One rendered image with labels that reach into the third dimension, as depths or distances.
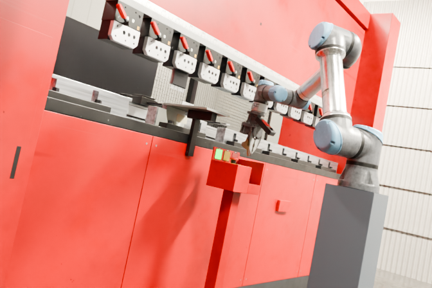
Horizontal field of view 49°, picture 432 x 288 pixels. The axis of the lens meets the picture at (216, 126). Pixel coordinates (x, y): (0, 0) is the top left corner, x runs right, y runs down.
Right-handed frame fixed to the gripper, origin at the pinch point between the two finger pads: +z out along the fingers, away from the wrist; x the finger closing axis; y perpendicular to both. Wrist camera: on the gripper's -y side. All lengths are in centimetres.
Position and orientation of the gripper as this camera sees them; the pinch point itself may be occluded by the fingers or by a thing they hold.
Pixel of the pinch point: (250, 153)
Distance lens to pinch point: 224.1
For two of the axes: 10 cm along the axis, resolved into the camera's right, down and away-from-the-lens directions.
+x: -6.4, -1.9, -7.5
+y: -7.3, -1.9, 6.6
